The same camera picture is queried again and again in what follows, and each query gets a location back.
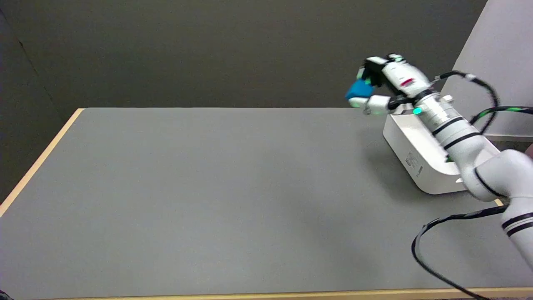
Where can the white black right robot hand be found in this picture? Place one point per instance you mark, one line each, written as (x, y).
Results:
(399, 77)

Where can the blue wooden cube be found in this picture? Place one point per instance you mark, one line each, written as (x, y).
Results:
(359, 88)

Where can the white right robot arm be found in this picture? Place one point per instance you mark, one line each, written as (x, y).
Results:
(466, 141)

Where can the white plastic box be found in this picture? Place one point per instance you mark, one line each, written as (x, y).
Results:
(416, 154)

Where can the light grey panel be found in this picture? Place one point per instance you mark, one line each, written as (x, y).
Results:
(497, 62)

